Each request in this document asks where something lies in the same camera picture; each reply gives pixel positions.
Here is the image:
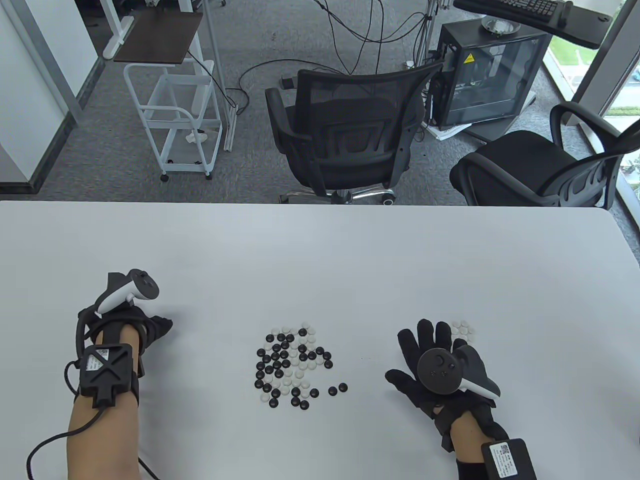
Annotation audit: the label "person's left hand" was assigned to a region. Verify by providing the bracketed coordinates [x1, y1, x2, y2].
[77, 304, 174, 381]

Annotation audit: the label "person's right hand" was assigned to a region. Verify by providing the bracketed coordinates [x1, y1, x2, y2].
[385, 319, 508, 453]

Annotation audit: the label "group of white Go stones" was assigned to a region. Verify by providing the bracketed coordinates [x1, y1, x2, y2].
[451, 320, 477, 344]

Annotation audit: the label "pile of mixed Go stones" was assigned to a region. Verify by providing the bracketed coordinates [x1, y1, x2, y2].
[254, 322, 349, 410]

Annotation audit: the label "person's left forearm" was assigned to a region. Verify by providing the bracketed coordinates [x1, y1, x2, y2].
[66, 324, 142, 480]

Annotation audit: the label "black white right hand controller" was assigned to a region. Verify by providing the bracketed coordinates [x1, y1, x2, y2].
[417, 345, 502, 400]

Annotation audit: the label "black white hand controller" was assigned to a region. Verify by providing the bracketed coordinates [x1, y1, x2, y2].
[417, 345, 502, 400]
[95, 269, 161, 317]

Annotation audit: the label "black white left hand controller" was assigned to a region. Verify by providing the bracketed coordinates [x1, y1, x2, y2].
[95, 269, 161, 317]

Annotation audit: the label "black office chair curved armrests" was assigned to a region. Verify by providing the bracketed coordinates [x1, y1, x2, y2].
[449, 101, 640, 208]

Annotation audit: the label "white papers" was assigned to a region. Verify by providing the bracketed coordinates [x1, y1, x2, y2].
[425, 122, 473, 141]

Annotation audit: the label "white rolling cart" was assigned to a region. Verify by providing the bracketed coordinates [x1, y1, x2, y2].
[123, 60, 223, 182]

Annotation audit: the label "aluminium profile rods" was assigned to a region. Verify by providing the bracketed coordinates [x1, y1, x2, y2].
[202, 0, 238, 151]

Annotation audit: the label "black mesh office chair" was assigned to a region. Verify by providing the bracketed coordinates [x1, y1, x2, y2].
[265, 61, 446, 206]

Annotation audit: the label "brown top side table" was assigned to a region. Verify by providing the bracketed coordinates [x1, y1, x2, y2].
[114, 9, 204, 65]

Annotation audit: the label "black glass computer tower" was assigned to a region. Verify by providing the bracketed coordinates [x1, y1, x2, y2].
[431, 21, 553, 128]

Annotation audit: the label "white desk leg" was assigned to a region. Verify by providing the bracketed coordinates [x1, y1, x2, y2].
[100, 0, 135, 60]

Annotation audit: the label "metal stand pole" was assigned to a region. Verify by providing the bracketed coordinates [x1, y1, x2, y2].
[419, 0, 447, 68]

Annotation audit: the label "silver dish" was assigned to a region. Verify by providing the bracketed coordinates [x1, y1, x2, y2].
[480, 16, 521, 37]

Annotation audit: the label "black keyboard tray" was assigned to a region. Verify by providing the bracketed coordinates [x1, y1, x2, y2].
[452, 0, 613, 50]

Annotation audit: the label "black keyboard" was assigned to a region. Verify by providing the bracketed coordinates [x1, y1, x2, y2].
[462, 0, 558, 21]

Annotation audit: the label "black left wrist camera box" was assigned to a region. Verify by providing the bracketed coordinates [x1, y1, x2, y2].
[78, 343, 135, 409]

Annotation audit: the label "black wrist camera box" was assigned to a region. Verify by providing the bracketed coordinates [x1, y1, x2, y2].
[481, 438, 539, 480]
[78, 343, 135, 409]

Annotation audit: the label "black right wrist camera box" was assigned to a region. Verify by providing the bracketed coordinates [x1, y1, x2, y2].
[481, 438, 539, 480]

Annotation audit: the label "black looped floor cable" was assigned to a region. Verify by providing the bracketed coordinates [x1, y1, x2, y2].
[239, 59, 346, 117]

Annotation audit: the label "black hanging cable bundle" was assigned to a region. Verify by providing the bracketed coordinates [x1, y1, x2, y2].
[314, 0, 436, 76]

